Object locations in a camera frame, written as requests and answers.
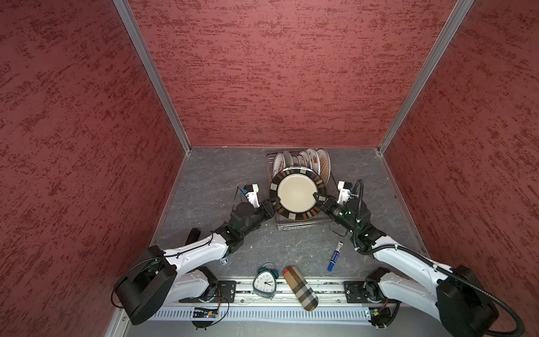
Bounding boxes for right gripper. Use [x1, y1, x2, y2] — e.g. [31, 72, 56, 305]
[312, 192, 357, 234]

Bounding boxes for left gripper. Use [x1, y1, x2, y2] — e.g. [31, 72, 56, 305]
[241, 197, 281, 237]

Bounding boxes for dark striped rim plate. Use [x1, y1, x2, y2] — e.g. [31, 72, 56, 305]
[269, 167, 326, 221]

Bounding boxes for plain white plate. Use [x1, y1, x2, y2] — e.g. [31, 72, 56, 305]
[282, 151, 293, 168]

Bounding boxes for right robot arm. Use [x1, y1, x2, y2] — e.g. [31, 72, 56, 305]
[313, 180, 525, 336]

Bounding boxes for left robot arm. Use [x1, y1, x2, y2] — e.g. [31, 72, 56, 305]
[112, 197, 280, 325]

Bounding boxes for watermelon pattern plate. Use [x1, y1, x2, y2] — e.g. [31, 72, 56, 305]
[306, 148, 321, 175]

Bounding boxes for brown patterned plate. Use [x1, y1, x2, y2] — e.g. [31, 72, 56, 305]
[317, 148, 331, 185]

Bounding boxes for white plate red text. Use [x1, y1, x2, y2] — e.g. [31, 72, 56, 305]
[272, 152, 286, 177]

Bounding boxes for white plate red dots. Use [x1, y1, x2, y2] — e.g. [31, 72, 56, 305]
[300, 150, 312, 169]

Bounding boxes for blue marker pen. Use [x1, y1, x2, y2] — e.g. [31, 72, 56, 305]
[327, 242, 344, 272]

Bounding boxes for teal alarm clock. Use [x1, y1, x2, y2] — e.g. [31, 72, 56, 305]
[252, 263, 279, 300]

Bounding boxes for plaid cylindrical case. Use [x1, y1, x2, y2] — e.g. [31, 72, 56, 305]
[283, 265, 319, 312]

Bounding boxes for wire dish rack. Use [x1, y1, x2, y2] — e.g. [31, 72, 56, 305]
[265, 149, 338, 230]

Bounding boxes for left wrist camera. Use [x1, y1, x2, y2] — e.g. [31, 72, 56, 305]
[242, 184, 260, 209]

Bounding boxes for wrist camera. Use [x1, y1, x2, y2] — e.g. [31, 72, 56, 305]
[242, 184, 260, 209]
[337, 181, 353, 205]

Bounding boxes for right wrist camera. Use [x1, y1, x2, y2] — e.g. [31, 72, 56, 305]
[337, 181, 353, 205]

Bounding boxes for aluminium front rail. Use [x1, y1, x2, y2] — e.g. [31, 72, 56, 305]
[119, 277, 460, 308]

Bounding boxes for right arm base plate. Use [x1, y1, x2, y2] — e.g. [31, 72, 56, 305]
[343, 281, 397, 308]

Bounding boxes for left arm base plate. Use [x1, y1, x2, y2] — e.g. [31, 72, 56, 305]
[179, 280, 237, 303]

